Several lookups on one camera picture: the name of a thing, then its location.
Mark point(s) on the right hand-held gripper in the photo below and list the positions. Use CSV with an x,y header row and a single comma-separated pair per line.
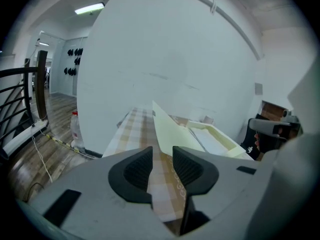
x,y
270,127

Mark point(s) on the brown wooden post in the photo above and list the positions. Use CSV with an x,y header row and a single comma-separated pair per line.
x,y
41,84

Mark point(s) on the white cup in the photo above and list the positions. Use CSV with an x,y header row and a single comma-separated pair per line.
x,y
208,120

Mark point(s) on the black metal stair railing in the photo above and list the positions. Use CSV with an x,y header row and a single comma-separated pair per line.
x,y
15,89

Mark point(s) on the checked tablecloth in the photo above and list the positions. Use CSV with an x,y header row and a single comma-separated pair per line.
x,y
140,134

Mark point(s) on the white paper stack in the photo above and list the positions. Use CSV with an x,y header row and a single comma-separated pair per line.
x,y
207,139

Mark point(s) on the grey wall plate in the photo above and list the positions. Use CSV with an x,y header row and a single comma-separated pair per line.
x,y
258,89

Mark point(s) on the clear plastic water bottle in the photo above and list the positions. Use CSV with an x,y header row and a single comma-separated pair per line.
x,y
76,131

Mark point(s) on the white wall conduit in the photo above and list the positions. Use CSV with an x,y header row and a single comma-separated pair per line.
x,y
225,14

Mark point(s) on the cream folder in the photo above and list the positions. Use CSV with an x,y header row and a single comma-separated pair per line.
x,y
170,134

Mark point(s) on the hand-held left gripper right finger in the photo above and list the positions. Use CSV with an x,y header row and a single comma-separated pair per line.
x,y
197,176

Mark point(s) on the person's right hand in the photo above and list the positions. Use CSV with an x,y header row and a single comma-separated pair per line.
x,y
257,139

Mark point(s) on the group of black wall-hung headsets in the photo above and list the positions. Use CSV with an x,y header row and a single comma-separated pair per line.
x,y
72,71

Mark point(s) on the ceiling strip lamp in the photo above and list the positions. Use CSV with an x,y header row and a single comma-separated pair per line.
x,y
89,8

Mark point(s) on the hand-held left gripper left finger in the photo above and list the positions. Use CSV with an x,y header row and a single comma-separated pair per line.
x,y
130,179

